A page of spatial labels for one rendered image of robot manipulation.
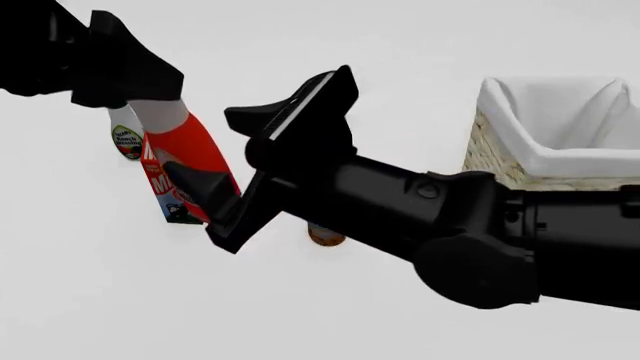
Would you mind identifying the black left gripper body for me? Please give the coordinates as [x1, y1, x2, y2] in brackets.
[69, 9, 186, 111]

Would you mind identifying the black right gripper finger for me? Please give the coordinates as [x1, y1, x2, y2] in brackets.
[223, 95, 301, 141]
[162, 160, 243, 227]

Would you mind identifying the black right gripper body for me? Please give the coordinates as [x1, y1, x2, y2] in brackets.
[205, 64, 360, 255]

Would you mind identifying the pale wicker basket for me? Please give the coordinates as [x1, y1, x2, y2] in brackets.
[461, 106, 640, 193]

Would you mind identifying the white cloth basket liner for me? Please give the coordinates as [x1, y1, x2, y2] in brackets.
[475, 75, 640, 180]

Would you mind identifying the red and white milk carton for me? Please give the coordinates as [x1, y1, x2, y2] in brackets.
[128, 99, 243, 225]

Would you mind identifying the white ranch dressing bottle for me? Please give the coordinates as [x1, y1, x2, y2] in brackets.
[106, 105, 147, 162]

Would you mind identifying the brown sauce bottle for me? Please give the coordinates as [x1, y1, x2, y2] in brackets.
[306, 221, 348, 248]

